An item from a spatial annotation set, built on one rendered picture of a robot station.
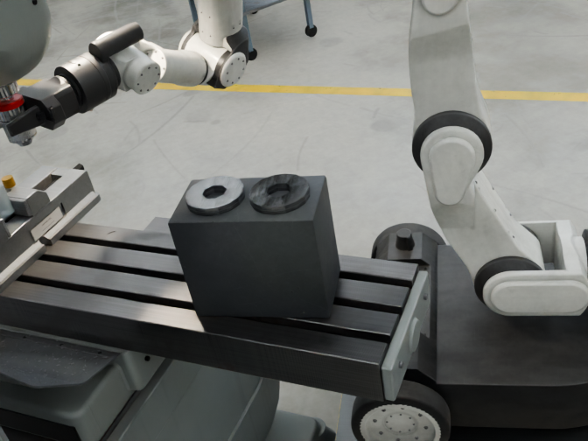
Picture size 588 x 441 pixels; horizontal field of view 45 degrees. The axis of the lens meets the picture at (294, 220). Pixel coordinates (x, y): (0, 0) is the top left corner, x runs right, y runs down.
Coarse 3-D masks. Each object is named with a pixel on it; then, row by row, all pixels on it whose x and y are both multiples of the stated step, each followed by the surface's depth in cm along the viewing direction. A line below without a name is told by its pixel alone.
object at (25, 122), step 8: (24, 112) 115; (32, 112) 115; (40, 112) 116; (16, 120) 114; (24, 120) 114; (32, 120) 116; (40, 120) 116; (8, 128) 113; (16, 128) 114; (24, 128) 115; (32, 128) 116
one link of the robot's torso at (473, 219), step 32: (448, 128) 125; (448, 160) 127; (480, 160) 127; (448, 192) 131; (480, 192) 136; (448, 224) 141; (480, 224) 140; (512, 224) 146; (480, 256) 145; (512, 256) 143; (480, 288) 147
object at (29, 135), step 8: (24, 104) 115; (0, 112) 114; (8, 112) 113; (16, 112) 114; (0, 120) 115; (8, 120) 114; (8, 136) 117; (16, 136) 116; (24, 136) 116; (32, 136) 117
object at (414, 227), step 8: (400, 224) 184; (408, 224) 184; (416, 224) 183; (384, 232) 186; (392, 232) 183; (424, 232) 181; (432, 232) 183; (376, 240) 187; (440, 240) 183; (376, 248) 185
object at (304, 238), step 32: (192, 192) 108; (224, 192) 109; (256, 192) 105; (288, 192) 104; (320, 192) 105; (192, 224) 104; (224, 224) 103; (256, 224) 102; (288, 224) 101; (320, 224) 104; (192, 256) 108; (224, 256) 107; (256, 256) 105; (288, 256) 104; (320, 256) 104; (192, 288) 112; (224, 288) 110; (256, 288) 109; (288, 288) 108; (320, 288) 107
